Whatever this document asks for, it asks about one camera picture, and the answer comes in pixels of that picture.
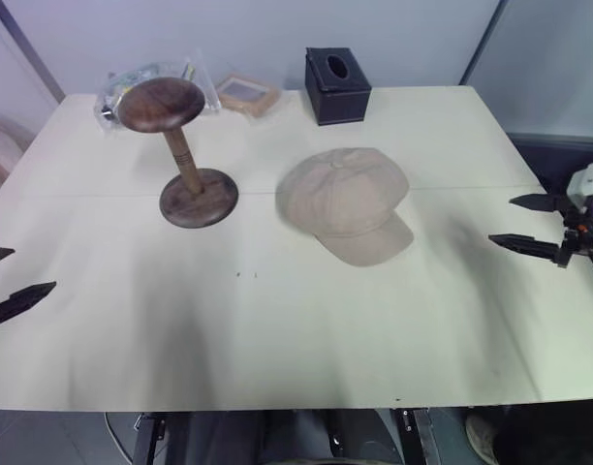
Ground beige newsboy cap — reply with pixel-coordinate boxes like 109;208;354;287
275;146;415;268

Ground black leather tissue box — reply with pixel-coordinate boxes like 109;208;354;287
304;46;373;128

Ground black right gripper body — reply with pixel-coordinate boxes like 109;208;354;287
555;193;593;270

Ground black metal table leg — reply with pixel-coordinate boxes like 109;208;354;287
391;408;441;465
130;411;168;465

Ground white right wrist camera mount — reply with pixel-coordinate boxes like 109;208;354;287
565;159;593;210

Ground clear plastic bag of items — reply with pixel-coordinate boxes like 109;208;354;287
93;56;222;131

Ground worn grey shoe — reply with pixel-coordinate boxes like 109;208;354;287
464;413;502;465

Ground dark wooden hat stand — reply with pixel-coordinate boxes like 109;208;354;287
117;77;240;229

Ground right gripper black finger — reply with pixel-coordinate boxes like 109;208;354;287
487;232;563;265
509;193;565;213

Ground light wooden picture frame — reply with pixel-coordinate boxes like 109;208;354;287
215;72;282;120

